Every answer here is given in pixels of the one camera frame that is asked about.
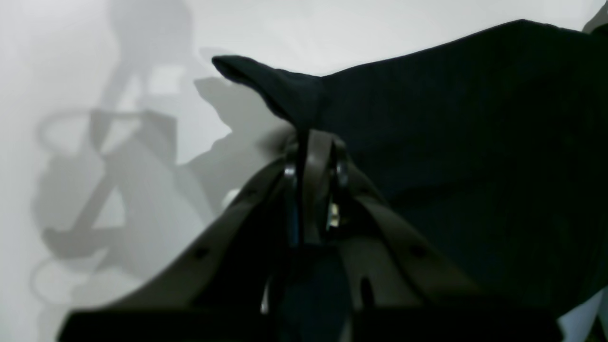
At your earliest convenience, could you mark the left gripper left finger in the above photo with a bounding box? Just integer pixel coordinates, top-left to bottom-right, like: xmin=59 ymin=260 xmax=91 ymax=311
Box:
xmin=57 ymin=153 xmax=297 ymax=342

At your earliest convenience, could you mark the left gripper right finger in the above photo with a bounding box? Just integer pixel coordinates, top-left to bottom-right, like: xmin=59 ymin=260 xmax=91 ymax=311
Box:
xmin=304 ymin=130 xmax=563 ymax=342

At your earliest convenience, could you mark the black t-shirt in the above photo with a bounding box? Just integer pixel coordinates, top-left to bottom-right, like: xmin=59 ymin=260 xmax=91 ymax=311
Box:
xmin=211 ymin=19 xmax=608 ymax=342

